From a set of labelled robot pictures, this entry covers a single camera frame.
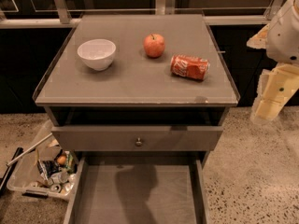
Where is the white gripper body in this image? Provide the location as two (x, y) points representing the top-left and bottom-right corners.
(266, 0), (299, 64)

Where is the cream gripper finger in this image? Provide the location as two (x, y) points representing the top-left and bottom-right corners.
(247, 24), (269, 49)
(250, 63), (299, 122)

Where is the red coke can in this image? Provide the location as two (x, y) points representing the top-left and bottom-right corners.
(170, 55), (210, 80)

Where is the grey drawer cabinet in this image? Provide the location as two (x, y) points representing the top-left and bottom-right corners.
(32, 13), (241, 224)

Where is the round metal drawer knob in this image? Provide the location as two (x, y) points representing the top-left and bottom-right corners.
(135, 137), (143, 147)

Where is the open grey middle drawer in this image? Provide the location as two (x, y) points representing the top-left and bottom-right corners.
(64, 153), (211, 224)

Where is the grey top drawer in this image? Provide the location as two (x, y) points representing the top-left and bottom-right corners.
(51, 125), (223, 151)

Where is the metal window railing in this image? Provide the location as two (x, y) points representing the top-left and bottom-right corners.
(0, 0), (287, 23)

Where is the red apple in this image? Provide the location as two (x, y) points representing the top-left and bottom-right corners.
(143, 34), (165, 58)

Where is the white ceramic bowl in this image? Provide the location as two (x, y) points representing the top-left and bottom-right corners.
(77, 39), (116, 71)

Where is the orange fruit in bin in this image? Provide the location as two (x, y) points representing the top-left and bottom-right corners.
(57, 155), (66, 165)

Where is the grey metal rod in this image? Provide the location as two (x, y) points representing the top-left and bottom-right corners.
(7, 133), (52, 167)

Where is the dark snack bag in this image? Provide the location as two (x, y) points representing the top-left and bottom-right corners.
(37, 161), (60, 180)

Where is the clear plastic storage bin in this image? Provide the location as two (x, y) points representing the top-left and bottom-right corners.
(7, 120), (77, 200)

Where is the black flat bar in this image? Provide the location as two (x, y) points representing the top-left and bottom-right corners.
(0, 147), (23, 196)

